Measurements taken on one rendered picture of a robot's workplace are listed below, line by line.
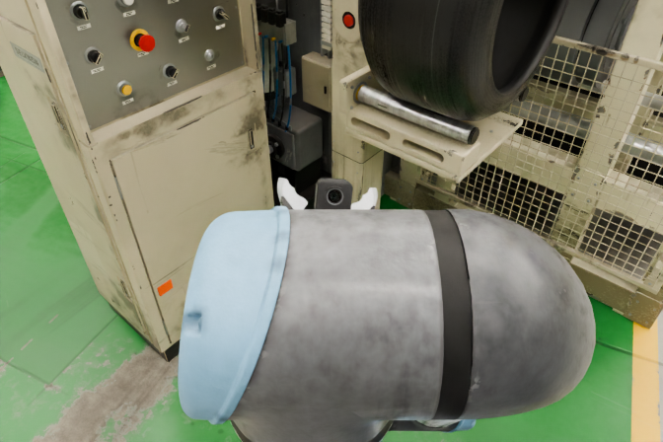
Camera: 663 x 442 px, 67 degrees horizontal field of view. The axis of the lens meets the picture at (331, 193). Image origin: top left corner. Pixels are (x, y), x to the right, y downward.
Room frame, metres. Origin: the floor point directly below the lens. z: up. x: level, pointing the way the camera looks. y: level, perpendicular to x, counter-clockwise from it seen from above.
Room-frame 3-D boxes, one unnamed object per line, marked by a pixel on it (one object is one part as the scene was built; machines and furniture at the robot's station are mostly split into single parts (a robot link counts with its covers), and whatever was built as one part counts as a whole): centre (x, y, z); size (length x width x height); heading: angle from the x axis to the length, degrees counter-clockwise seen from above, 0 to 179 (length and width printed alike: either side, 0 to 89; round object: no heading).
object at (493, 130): (1.24, -0.29, 0.80); 0.37 x 0.36 x 0.02; 139
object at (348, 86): (1.36, -0.16, 0.90); 0.40 x 0.03 x 0.10; 139
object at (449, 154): (1.13, -0.20, 0.83); 0.36 x 0.09 x 0.06; 49
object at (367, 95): (1.13, -0.21, 0.90); 0.35 x 0.05 x 0.05; 49
